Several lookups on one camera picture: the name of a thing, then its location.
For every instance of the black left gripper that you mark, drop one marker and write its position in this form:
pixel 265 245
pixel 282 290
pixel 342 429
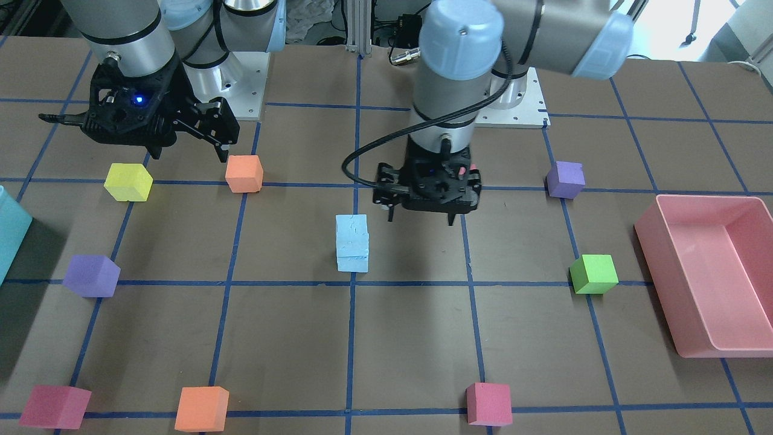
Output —
pixel 386 176

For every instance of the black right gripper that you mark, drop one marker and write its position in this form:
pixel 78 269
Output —
pixel 176 89

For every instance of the light blue block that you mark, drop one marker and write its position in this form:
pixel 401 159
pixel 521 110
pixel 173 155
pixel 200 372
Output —
pixel 358 264
pixel 352 236

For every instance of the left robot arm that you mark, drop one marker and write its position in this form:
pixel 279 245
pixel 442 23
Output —
pixel 471 53

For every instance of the dark pink block near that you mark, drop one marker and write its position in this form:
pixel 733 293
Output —
pixel 464 171

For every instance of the orange block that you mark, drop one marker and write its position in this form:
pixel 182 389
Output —
pixel 202 409
pixel 244 174

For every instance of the yellow block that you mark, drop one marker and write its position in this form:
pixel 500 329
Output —
pixel 128 182

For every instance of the purple block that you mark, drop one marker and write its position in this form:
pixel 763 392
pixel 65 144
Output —
pixel 92 275
pixel 565 180

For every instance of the green block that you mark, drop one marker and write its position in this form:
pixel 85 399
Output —
pixel 593 274

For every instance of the cyan plastic bin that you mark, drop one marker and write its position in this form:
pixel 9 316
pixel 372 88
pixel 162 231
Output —
pixel 15 222

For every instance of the pink plastic bin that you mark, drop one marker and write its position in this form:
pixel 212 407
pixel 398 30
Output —
pixel 710 258

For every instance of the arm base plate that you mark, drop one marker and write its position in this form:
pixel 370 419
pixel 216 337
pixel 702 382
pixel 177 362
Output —
pixel 241 79
pixel 522 105

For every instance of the aluminium frame post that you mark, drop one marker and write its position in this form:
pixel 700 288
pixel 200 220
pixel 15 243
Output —
pixel 359 23

